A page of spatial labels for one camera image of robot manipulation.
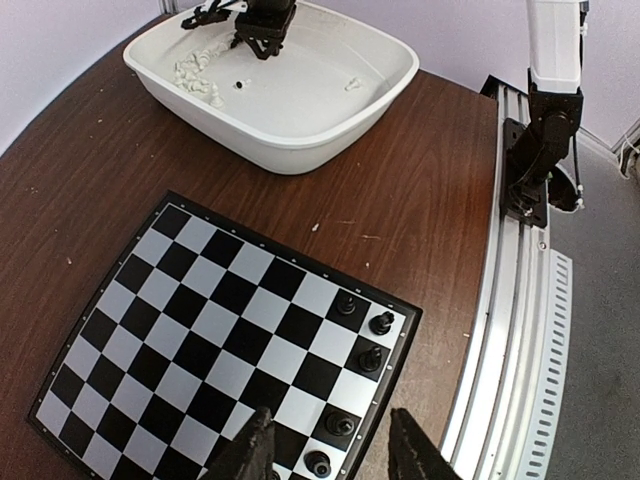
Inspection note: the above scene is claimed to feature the white plastic tub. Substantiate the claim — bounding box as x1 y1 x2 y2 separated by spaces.
123 1 419 175

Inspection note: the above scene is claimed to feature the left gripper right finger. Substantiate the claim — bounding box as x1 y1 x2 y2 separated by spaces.
388 408 461 480

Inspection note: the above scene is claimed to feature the pile of white chess pieces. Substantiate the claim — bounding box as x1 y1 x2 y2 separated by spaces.
173 42 229 109

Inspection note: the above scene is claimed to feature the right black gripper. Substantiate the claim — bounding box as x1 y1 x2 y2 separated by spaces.
234 0 297 60

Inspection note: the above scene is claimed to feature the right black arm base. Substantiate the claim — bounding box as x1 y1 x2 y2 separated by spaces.
500 118 548 229

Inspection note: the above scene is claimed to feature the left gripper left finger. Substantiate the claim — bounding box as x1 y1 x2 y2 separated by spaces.
201 407 278 480

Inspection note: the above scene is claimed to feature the black and grey chessboard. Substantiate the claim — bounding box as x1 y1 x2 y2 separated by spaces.
28 192 422 479

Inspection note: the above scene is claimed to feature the black chess piece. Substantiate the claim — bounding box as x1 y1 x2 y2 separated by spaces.
336 294 356 316
325 412 356 437
358 346 384 374
368 311 395 336
304 450 332 479

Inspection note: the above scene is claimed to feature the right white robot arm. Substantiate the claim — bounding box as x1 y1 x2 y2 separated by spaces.
505 1 589 211

